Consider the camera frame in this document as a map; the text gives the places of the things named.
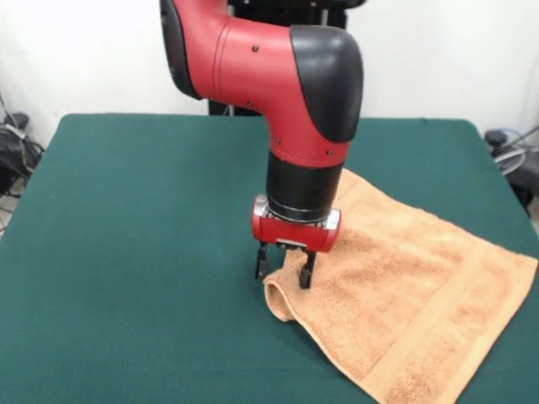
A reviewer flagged orange terry towel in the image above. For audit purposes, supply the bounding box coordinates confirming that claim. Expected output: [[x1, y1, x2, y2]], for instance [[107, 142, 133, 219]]
[[263, 167, 539, 404]]

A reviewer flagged grey cable coil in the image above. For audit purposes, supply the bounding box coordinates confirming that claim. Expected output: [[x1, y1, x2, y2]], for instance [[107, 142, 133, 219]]
[[490, 125, 539, 173]]

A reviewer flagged dark green table cloth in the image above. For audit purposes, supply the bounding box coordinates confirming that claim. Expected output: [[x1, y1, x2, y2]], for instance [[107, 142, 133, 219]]
[[0, 112, 539, 404]]

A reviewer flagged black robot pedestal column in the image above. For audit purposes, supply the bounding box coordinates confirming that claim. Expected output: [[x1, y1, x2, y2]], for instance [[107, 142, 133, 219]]
[[208, 0, 367, 118]]

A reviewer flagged black cable bundle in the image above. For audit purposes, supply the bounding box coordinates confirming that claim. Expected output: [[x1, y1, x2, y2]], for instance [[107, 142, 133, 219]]
[[0, 121, 45, 199]]

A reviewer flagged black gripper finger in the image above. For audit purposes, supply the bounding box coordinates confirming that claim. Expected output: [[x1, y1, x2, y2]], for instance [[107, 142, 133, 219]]
[[297, 251, 319, 290], [253, 241, 270, 281]]

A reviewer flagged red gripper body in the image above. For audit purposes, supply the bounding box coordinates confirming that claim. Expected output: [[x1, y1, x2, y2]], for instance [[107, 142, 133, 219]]
[[250, 194, 343, 254]]

